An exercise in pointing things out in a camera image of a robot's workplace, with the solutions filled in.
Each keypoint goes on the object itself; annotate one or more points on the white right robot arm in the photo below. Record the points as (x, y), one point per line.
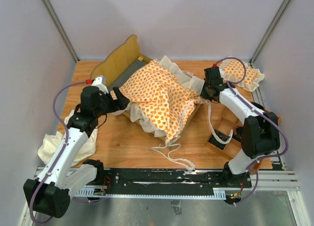
(242, 108)

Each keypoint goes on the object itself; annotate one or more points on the duck print bed cover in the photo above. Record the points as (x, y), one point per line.
(162, 98)

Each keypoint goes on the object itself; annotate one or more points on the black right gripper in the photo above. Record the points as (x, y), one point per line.
(203, 94)

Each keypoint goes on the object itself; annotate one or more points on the wooden pet bed frame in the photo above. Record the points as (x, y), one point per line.
(121, 63)

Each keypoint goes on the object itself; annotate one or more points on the dark rolled sock lower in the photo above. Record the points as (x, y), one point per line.
(220, 140)

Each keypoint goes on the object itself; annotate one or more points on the wooden compartment organizer box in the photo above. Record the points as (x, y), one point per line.
(238, 133)

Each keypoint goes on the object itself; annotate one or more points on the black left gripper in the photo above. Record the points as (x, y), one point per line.
(122, 101)

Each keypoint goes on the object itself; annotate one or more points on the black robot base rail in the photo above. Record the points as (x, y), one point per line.
(179, 184)

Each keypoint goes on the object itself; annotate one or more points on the duck print small pillow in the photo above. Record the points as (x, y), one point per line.
(234, 71)

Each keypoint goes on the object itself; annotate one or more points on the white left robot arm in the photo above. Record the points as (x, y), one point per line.
(51, 191)

